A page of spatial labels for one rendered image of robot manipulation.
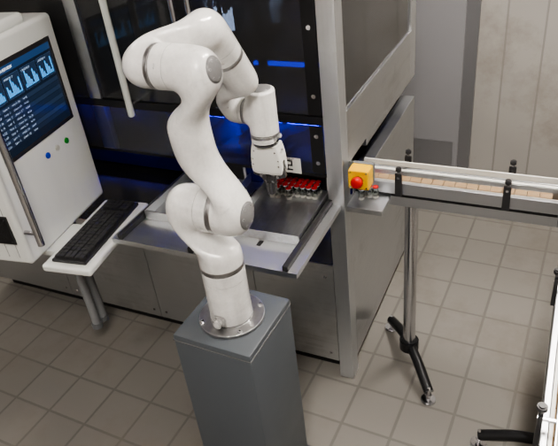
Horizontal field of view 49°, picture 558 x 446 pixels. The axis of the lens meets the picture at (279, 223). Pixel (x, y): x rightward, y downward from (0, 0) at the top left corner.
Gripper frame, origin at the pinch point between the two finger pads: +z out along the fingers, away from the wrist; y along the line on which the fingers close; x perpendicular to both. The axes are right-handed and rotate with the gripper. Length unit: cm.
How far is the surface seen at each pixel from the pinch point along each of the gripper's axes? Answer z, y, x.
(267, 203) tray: 22.2, 14.5, -22.2
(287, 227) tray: 22.2, 1.5, -10.0
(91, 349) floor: 110, 112, -5
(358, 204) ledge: 22.4, -16.8, -30.1
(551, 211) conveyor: 20, -78, -39
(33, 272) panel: 93, 163, -28
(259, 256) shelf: 22.3, 4.1, 6.9
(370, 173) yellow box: 9.0, -21.6, -30.1
